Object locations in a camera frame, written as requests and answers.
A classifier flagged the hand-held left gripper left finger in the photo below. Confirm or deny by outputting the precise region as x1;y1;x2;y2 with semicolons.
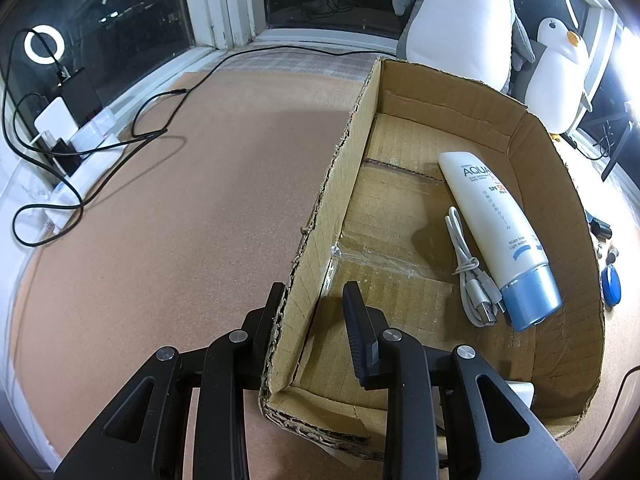
52;282;287;480

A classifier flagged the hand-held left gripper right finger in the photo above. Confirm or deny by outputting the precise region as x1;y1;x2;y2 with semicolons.
342;281;581;480

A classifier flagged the cardboard box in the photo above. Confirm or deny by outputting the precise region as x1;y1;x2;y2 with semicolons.
257;57;606;461

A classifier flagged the white usb cable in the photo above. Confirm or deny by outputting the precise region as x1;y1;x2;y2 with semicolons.
444;206;506;328

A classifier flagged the white sunscreen tube blue cap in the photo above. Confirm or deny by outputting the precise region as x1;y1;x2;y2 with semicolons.
437;151;565;332

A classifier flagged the white charger plug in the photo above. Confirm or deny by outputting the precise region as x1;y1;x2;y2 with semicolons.
507;381;536;408

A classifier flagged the blue round tin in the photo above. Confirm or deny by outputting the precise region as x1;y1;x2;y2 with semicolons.
601;266;623;307

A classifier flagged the beige mat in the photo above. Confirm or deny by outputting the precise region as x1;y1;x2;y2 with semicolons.
10;67;640;480

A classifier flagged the white power strip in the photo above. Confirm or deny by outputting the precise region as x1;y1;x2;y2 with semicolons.
47;110;123;211

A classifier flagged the black power plug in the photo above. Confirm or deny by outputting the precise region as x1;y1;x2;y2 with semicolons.
42;137;83;176

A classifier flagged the small black box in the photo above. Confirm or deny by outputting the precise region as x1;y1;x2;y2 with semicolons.
589;215;613;241

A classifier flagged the checkered cloth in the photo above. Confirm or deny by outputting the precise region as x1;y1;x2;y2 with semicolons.
220;50;401;83

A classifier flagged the white power adapter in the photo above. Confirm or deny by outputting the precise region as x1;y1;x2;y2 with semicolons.
34;99;81;143

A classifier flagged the black power adapter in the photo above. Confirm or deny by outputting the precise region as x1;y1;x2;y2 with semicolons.
60;71;103;121

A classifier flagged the small penguin plush toy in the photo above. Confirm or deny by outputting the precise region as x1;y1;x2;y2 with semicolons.
525;16;593;136

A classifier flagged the black tripod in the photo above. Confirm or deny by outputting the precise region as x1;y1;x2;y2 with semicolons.
600;102;640;181

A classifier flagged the large penguin plush toy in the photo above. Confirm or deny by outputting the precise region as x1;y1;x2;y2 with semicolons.
392;0;533;95

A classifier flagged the long thin black cable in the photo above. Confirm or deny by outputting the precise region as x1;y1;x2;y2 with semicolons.
131;46;386;141

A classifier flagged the dark braided cable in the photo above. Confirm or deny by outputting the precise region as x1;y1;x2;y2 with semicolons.
582;365;640;471

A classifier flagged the looped black cable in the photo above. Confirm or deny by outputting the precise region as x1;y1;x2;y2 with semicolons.
2;27;86;248

